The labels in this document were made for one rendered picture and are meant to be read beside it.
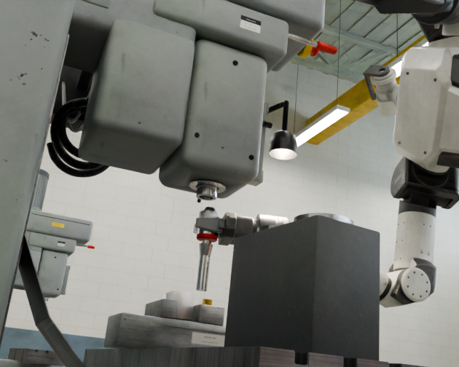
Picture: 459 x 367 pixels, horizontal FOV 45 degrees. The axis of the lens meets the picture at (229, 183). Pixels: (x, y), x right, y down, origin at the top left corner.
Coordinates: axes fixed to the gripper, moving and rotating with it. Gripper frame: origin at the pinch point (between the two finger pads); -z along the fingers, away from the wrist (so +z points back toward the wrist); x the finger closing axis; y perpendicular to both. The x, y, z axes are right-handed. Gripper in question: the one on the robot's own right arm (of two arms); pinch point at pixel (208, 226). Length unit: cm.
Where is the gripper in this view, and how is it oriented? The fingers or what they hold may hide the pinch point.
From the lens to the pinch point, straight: 124.8
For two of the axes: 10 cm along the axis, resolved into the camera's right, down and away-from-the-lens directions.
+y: -0.9, 9.4, -3.2
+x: 1.4, -3.1, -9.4
